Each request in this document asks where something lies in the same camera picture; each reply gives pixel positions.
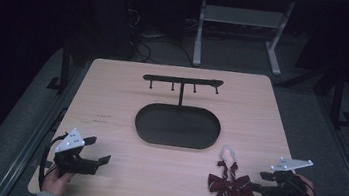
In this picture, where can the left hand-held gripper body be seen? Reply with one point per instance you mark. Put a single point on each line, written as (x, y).
(69, 162)

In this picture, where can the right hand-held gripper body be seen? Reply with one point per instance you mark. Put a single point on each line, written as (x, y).
(287, 190)

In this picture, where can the black hanger stand with tray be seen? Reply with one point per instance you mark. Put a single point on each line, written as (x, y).
(177, 127)

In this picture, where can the white metal table frame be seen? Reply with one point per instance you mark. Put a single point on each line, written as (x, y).
(243, 16)

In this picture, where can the person's left hand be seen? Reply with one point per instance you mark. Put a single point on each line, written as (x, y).
(54, 184)

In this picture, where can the black metal stand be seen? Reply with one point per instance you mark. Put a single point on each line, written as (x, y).
(338, 98)
(65, 64)

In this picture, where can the dark red striped bow tie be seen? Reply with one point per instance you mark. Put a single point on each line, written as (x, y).
(235, 190)

